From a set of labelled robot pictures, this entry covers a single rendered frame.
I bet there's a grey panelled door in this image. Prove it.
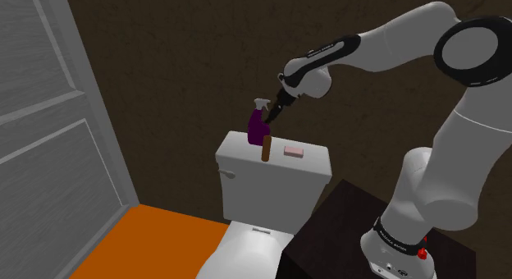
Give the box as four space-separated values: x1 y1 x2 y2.
0 0 140 279

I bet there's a white toilet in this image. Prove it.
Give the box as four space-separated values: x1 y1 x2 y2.
194 130 333 279

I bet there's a purple spray bottle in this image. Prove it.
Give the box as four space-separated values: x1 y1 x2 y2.
247 97 272 146

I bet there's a brown cylinder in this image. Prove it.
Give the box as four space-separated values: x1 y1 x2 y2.
260 135 273 163

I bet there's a dark robot stand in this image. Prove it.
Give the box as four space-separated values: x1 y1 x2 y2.
275 178 477 279

